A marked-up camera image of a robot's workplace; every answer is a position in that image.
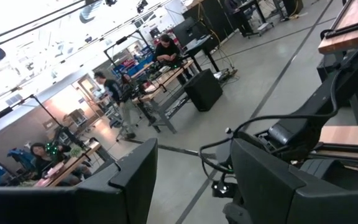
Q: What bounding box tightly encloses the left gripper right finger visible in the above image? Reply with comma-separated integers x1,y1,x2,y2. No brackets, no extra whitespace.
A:
230,138,358,224

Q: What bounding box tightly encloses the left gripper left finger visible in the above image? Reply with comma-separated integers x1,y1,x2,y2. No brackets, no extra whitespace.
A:
0,138,159,224

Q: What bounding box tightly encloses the black box with white lights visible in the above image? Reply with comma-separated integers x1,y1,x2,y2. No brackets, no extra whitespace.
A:
211,179,239,199

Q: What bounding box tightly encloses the wooden table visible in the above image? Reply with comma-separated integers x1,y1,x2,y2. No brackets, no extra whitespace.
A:
34,141,104,188
318,0,358,56

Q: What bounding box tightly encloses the background robot with green lights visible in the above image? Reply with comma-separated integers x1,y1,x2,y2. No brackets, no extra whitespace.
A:
44,139,62,158

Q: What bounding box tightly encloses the person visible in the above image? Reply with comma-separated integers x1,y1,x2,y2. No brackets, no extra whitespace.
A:
152,33,183,65
29,142,93,187
224,0,256,35
93,70,138,140
120,73,135,96

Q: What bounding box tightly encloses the blue jacket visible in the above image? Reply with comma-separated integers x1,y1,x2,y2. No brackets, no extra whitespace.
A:
7,147,36,171

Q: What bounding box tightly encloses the black equipment case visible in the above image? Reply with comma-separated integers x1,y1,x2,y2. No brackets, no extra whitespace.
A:
183,68,224,113

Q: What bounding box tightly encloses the wooden workbench with metal legs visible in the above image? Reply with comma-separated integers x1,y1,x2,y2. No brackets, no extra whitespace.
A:
131,58,196,134

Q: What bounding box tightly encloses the black office desk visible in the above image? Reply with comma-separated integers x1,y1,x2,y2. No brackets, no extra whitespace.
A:
183,34,221,74

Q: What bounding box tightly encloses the black computer monitor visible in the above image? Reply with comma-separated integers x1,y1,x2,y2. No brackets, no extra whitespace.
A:
172,16,205,48

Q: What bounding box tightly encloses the black cabinet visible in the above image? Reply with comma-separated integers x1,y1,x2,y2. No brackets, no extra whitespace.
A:
181,0,239,44

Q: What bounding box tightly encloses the black cable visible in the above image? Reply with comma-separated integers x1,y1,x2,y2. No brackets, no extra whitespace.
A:
198,34,358,175

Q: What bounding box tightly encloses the wooden shelf with black frame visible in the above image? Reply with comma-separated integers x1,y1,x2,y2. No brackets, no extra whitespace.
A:
309,125,358,170

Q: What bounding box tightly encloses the black overhead camera frame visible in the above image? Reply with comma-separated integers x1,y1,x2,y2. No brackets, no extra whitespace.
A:
103,29,155,68
0,94,86,149

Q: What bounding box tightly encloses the yellow cable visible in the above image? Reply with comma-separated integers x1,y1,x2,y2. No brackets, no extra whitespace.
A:
287,0,306,19

